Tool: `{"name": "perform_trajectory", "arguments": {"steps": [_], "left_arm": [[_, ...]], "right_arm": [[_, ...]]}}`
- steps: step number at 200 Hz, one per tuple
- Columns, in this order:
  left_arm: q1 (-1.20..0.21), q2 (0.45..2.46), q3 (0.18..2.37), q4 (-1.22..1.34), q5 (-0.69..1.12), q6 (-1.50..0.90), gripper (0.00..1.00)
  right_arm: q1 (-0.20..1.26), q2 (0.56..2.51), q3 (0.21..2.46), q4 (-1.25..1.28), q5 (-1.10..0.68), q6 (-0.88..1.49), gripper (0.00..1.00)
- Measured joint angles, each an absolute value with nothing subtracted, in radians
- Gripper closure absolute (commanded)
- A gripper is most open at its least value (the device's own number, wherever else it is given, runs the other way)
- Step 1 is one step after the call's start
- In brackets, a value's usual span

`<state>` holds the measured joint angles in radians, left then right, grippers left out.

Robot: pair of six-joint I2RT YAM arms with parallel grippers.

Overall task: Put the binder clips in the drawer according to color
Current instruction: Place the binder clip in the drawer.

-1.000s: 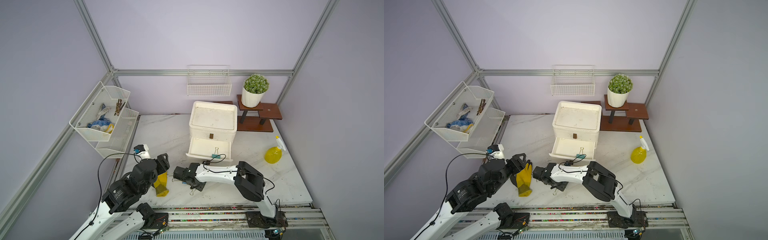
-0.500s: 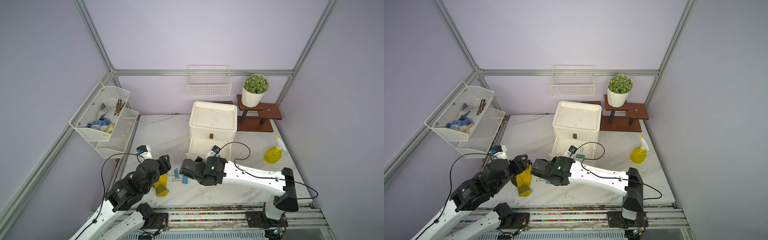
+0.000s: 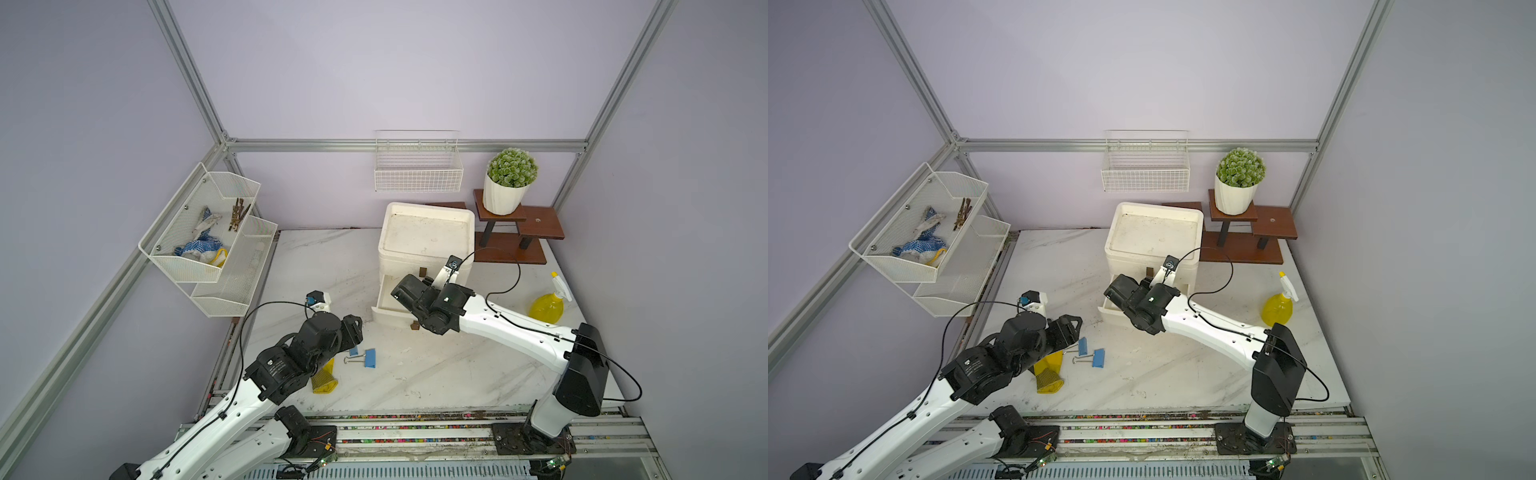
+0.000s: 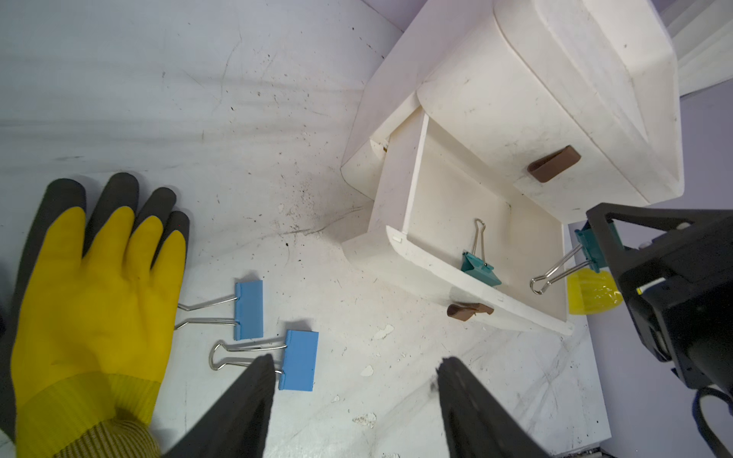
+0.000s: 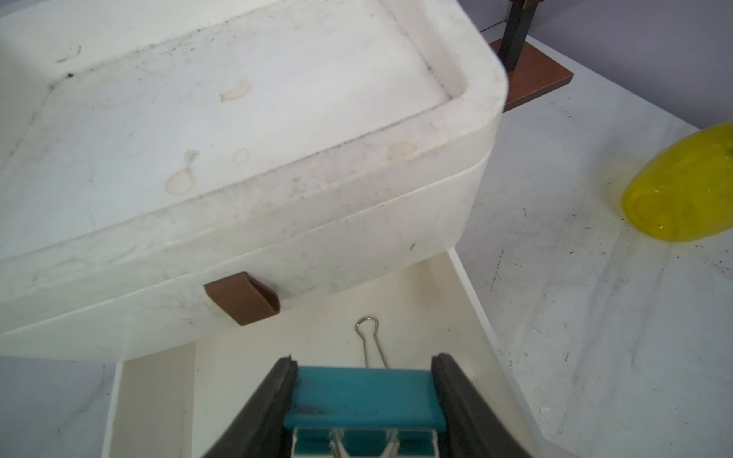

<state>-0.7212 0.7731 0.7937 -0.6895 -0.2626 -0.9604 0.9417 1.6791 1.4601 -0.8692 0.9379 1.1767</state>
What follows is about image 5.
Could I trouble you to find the white drawer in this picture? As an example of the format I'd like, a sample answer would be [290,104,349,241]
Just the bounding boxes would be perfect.
[103,251,567,457]

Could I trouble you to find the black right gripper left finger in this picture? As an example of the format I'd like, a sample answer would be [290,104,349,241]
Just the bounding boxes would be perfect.
[203,357,298,458]

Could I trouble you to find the white plastic drawer unit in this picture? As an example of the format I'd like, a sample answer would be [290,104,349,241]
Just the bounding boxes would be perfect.
[1,1,508,361]

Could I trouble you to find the brown wooden stepped stand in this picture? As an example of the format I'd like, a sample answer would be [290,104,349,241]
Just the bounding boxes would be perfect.
[490,0,574,112]

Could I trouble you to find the teal binder clip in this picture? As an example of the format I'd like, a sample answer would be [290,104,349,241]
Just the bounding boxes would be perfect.
[284,316,447,457]

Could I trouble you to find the yellow spray bottle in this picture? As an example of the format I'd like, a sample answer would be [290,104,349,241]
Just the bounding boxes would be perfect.
[622,121,732,242]

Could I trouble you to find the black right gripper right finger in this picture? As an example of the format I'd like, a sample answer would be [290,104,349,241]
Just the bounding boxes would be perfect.
[431,353,530,458]

